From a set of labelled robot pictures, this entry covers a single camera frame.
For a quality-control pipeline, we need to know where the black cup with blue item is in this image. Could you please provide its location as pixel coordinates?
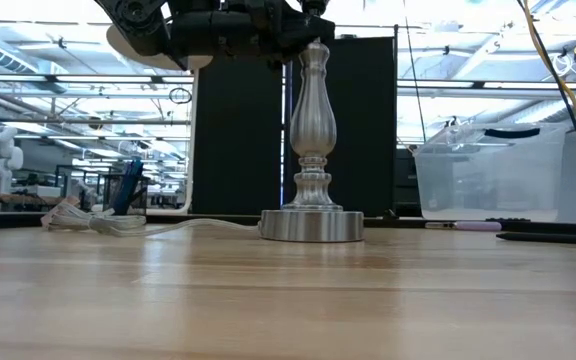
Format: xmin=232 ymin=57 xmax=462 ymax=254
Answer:
xmin=100 ymin=158 xmax=150 ymax=215

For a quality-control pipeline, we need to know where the black partition panel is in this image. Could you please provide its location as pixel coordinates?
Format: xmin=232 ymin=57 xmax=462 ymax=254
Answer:
xmin=191 ymin=35 xmax=398 ymax=217

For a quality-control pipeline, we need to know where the clear lamp cord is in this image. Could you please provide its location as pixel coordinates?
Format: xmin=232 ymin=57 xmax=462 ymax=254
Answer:
xmin=41 ymin=199 xmax=260 ymax=238

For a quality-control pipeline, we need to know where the black pen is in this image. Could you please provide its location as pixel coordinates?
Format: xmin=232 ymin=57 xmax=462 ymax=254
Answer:
xmin=496 ymin=231 xmax=576 ymax=247

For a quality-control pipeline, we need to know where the clear plastic storage bin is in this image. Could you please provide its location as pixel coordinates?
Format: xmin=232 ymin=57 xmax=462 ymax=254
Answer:
xmin=412 ymin=122 xmax=568 ymax=223

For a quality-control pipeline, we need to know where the silver lamp base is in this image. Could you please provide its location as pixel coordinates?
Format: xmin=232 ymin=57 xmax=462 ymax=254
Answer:
xmin=257 ymin=0 xmax=365 ymax=244

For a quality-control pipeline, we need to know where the red white warning tag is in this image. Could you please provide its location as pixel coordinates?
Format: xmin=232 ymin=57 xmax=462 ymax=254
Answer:
xmin=40 ymin=194 xmax=82 ymax=226

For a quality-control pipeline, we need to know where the black aluminium frame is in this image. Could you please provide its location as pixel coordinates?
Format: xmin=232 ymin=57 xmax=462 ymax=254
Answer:
xmin=0 ymin=212 xmax=576 ymax=236

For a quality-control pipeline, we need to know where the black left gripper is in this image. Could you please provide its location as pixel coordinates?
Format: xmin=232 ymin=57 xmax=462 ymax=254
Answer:
xmin=167 ymin=0 xmax=337 ymax=69

